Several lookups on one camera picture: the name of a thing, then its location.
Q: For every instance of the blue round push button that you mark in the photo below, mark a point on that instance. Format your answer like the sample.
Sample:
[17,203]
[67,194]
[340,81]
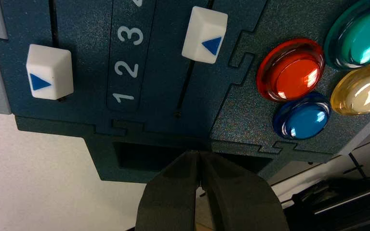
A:
[303,118]

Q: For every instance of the red round push button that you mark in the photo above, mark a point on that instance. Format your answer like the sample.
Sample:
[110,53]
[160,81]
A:
[292,75]

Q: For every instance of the yellow round push button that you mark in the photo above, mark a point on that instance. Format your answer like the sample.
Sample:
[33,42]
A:
[363,91]

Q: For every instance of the dark blue grey control box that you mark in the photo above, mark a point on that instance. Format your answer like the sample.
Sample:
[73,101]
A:
[159,63]

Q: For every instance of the white slider knob blue triangle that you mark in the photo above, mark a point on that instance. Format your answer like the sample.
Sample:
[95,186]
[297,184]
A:
[204,28]
[49,68]

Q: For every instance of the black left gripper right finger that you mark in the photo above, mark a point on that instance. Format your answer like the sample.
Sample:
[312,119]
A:
[242,201]

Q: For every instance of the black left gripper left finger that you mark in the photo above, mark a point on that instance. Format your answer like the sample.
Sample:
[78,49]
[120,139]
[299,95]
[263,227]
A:
[172,197]

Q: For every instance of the teal round push button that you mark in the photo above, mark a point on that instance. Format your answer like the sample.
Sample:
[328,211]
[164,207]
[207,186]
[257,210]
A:
[363,38]

